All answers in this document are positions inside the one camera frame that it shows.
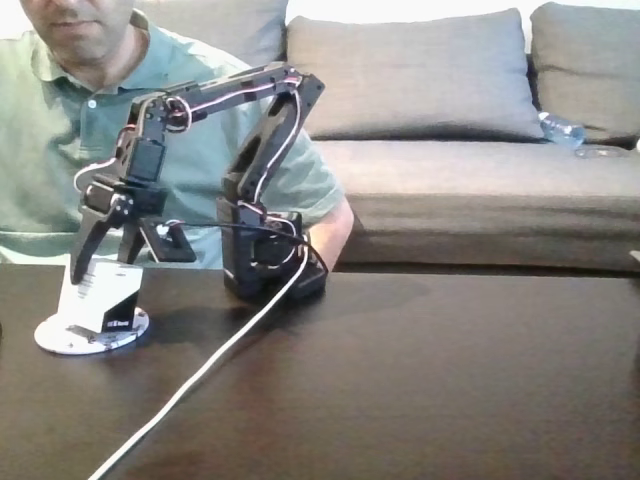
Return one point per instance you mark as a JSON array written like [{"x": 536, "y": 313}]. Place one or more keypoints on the white and black servo box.
[{"x": 90, "y": 300}]

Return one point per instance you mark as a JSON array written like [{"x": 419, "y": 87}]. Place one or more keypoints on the round white patterned coaster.
[{"x": 60, "y": 337}]

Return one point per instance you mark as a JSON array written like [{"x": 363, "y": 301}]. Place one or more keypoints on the person in green shirt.
[{"x": 50, "y": 140}]

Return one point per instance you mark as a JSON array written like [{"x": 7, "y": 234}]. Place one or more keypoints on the grey sofa back cushion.
[
  {"x": 410, "y": 75},
  {"x": 585, "y": 65},
  {"x": 225, "y": 30}
]

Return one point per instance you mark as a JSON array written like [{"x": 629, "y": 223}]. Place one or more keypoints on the grey sofa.
[{"x": 450, "y": 200}]

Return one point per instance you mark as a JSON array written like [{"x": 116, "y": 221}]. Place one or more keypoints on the clear plastic water bottle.
[{"x": 562, "y": 130}]

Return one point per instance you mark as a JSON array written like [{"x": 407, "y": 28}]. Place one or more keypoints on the clear plastic wrapper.
[{"x": 600, "y": 151}]

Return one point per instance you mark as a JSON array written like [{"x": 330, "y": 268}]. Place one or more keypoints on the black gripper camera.
[{"x": 167, "y": 250}]

